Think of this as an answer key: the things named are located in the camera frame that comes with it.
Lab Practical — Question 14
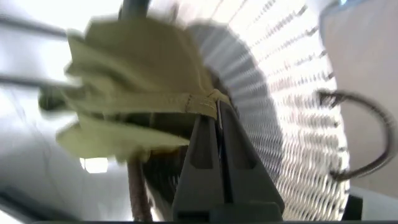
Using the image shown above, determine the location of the green garment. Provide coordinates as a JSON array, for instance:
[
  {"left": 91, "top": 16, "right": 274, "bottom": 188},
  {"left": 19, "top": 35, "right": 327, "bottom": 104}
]
[{"left": 38, "top": 15, "right": 233, "bottom": 163}]

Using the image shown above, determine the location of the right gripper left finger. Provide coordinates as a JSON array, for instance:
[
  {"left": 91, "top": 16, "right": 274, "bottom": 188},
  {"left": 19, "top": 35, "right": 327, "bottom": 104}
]
[{"left": 172, "top": 113, "right": 225, "bottom": 222}]

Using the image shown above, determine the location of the black clothes rack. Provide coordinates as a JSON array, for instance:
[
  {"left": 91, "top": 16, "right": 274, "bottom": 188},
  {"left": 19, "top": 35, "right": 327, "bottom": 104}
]
[{"left": 0, "top": 0, "right": 150, "bottom": 91}]

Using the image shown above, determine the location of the white laundry basket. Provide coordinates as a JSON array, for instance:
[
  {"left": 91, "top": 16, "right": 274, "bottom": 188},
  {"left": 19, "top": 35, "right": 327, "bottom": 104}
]
[{"left": 126, "top": 0, "right": 398, "bottom": 222}]

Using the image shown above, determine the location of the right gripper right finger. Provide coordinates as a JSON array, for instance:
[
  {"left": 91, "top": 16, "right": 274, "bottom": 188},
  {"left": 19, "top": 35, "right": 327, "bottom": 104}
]
[{"left": 216, "top": 99, "right": 285, "bottom": 222}]

